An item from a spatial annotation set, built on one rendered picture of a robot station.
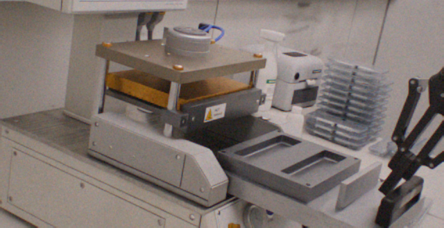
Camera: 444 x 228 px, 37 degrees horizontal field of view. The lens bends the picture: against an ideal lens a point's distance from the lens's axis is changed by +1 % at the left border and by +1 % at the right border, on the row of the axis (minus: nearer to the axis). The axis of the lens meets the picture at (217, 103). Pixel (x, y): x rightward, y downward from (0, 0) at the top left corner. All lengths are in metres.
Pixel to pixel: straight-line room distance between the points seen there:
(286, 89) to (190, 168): 1.12
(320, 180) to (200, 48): 0.31
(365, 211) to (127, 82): 0.44
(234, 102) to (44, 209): 0.39
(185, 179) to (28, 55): 0.66
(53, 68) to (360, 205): 0.86
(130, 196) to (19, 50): 0.57
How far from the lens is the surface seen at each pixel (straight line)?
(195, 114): 1.04
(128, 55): 1.06
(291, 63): 2.06
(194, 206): 0.98
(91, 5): 1.14
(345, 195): 0.97
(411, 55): 3.56
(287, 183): 0.98
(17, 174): 1.25
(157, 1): 1.27
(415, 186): 1.04
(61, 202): 1.18
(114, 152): 1.08
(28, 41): 1.53
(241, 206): 1.05
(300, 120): 1.77
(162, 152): 1.01
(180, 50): 1.12
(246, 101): 1.17
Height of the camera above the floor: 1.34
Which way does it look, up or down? 15 degrees down
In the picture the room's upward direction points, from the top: 10 degrees clockwise
